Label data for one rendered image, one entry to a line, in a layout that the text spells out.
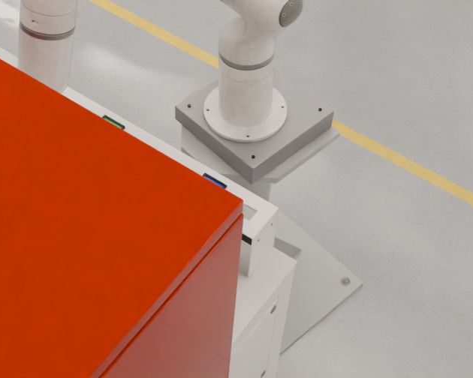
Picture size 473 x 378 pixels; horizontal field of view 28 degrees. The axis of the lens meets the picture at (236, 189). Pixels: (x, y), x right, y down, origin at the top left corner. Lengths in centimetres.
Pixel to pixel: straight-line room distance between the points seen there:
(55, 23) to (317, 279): 159
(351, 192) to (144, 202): 236
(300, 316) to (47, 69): 148
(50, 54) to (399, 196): 182
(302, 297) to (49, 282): 214
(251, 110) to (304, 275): 96
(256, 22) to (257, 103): 27
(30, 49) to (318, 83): 200
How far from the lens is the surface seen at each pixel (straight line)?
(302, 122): 213
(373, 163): 323
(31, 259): 78
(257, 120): 209
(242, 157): 205
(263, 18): 182
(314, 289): 289
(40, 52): 156
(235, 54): 195
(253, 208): 186
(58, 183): 82
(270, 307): 198
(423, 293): 296
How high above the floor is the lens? 246
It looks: 53 degrees down
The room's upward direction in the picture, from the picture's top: 5 degrees clockwise
